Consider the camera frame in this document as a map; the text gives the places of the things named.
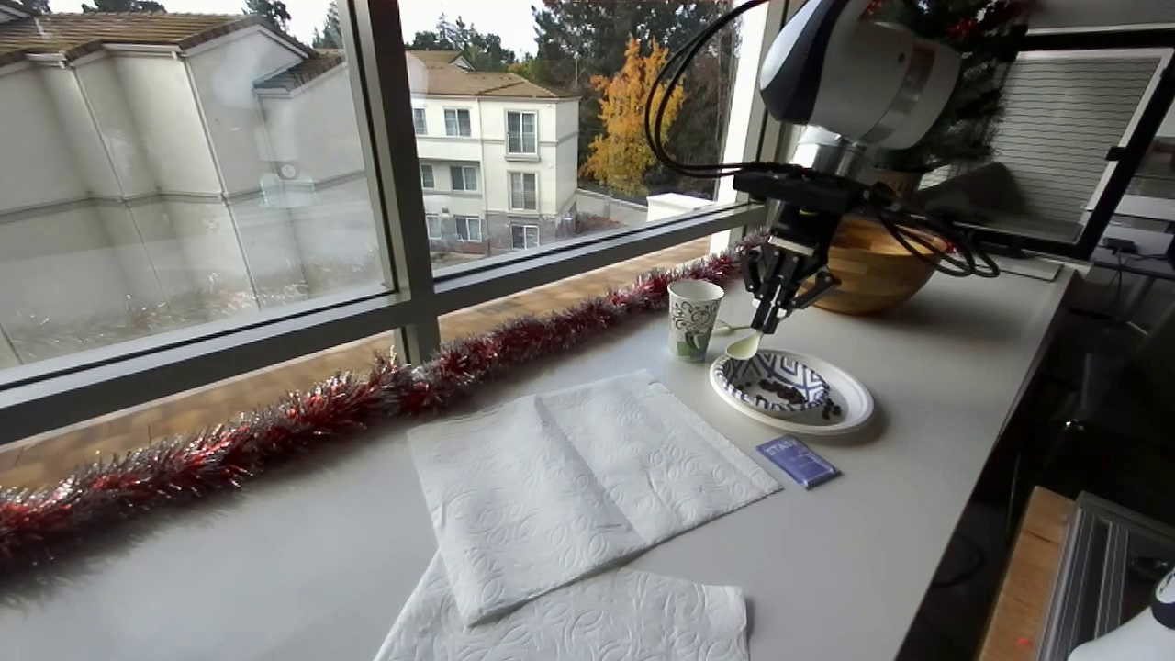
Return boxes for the patterned paper coffee cup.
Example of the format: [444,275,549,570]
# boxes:
[665,275,727,367]

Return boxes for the dark window frame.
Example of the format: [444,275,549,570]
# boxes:
[0,0,800,448]

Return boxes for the flat white paper napkin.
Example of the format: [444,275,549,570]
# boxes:
[371,551,754,661]

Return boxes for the white paper plate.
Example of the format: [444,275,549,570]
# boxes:
[707,345,879,439]

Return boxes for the folded white paper napkin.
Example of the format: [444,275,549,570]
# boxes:
[403,369,787,628]

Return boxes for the blue tea bag packet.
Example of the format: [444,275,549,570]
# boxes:
[754,433,845,493]

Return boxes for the blue patterned paper bowl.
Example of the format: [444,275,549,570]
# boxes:
[730,349,850,426]

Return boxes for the wooden bowl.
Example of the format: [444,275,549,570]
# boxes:
[812,214,950,319]

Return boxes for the red silver tinsel garland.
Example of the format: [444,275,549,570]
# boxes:
[0,249,751,567]

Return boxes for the wooden board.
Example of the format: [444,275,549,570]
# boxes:
[977,486,1079,661]

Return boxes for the white plastic spoon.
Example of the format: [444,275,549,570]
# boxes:
[714,319,772,367]

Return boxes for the black metal stand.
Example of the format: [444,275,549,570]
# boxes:
[1013,21,1175,265]

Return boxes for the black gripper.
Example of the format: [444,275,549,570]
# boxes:
[738,204,851,338]

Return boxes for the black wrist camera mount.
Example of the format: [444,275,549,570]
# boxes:
[730,163,898,223]

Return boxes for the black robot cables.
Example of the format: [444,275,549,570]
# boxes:
[639,0,1005,284]

